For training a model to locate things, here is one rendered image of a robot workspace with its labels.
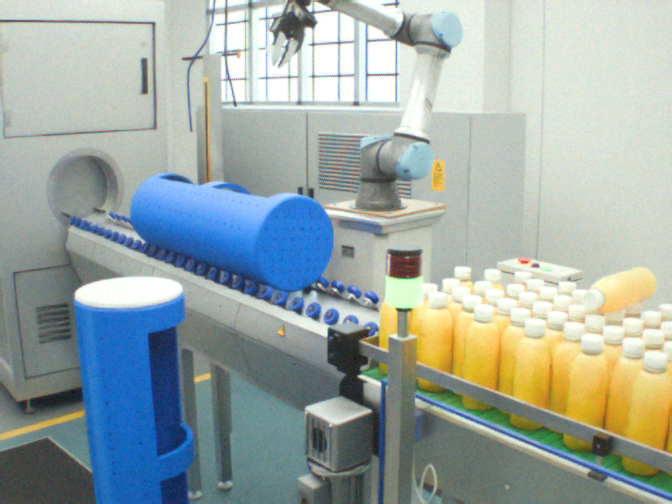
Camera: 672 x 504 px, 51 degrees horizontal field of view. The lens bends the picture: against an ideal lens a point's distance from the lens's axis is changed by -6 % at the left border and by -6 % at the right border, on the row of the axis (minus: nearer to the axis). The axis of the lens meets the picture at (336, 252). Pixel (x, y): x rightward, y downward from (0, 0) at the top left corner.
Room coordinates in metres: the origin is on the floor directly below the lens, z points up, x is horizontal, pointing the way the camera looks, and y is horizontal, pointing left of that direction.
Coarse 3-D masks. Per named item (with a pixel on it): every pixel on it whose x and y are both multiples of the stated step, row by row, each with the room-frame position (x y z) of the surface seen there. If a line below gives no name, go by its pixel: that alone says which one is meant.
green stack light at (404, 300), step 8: (392, 280) 1.24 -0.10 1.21; (400, 280) 1.24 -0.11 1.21; (408, 280) 1.24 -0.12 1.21; (416, 280) 1.24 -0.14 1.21; (392, 288) 1.24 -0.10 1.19; (400, 288) 1.24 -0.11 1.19; (408, 288) 1.23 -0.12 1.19; (416, 288) 1.24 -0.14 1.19; (392, 296) 1.24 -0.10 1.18; (400, 296) 1.24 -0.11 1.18; (408, 296) 1.23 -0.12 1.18; (416, 296) 1.24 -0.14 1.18; (392, 304) 1.24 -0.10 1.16; (400, 304) 1.24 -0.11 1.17; (408, 304) 1.23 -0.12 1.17; (416, 304) 1.24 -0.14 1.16
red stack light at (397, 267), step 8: (392, 256) 1.24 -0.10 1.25; (400, 256) 1.24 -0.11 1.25; (408, 256) 1.24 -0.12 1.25; (416, 256) 1.24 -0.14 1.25; (392, 264) 1.24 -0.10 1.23; (400, 264) 1.24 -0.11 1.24; (408, 264) 1.23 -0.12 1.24; (416, 264) 1.24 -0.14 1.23; (392, 272) 1.24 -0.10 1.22; (400, 272) 1.24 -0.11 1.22; (408, 272) 1.23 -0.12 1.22; (416, 272) 1.24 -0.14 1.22
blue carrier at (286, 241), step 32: (160, 192) 2.59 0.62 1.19; (192, 192) 2.44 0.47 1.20; (224, 192) 2.32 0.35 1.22; (160, 224) 2.51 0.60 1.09; (192, 224) 2.33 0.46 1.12; (224, 224) 2.19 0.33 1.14; (256, 224) 2.07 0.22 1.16; (288, 224) 2.11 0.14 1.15; (320, 224) 2.19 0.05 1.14; (192, 256) 2.41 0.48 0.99; (224, 256) 2.19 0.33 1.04; (256, 256) 2.05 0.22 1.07; (288, 256) 2.11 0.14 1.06; (320, 256) 2.18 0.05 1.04; (288, 288) 2.11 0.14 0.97
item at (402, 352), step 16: (400, 352) 1.24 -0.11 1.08; (416, 352) 1.26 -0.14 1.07; (400, 368) 1.24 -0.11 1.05; (400, 384) 1.24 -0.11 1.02; (400, 400) 1.24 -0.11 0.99; (400, 416) 1.24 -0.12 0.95; (400, 432) 1.24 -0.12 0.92; (400, 448) 1.24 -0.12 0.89; (400, 464) 1.24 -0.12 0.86; (400, 480) 1.24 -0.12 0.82; (400, 496) 1.24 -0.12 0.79
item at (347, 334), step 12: (348, 324) 1.65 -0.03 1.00; (336, 336) 1.59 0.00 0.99; (348, 336) 1.58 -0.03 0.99; (360, 336) 1.61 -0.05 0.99; (336, 348) 1.61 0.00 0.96; (348, 348) 1.58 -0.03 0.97; (336, 360) 1.59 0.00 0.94; (348, 360) 1.58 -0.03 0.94; (360, 360) 1.61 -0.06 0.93; (348, 372) 1.59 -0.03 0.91
